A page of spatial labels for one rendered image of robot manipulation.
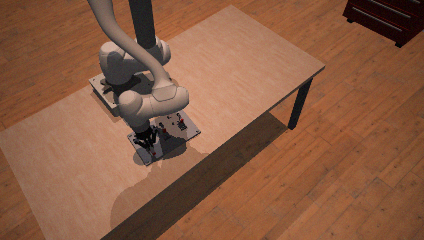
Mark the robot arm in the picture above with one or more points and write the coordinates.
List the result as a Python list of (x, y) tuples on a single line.
[(123, 57)]

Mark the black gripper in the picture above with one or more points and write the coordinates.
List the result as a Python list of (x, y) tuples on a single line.
[(147, 135)]

